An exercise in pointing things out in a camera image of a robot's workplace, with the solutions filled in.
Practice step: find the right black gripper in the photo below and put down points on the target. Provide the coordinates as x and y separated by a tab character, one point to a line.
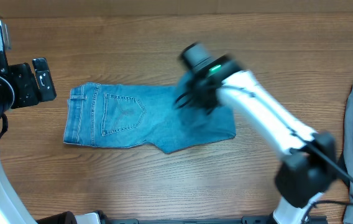
191	101

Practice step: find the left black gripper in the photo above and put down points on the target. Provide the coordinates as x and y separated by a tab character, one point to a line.
24	79

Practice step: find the light blue denim jeans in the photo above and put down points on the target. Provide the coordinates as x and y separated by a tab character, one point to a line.
124	116

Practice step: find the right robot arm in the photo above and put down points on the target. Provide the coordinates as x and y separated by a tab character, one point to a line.
309	165

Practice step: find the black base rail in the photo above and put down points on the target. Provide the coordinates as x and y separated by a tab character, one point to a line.
195	221

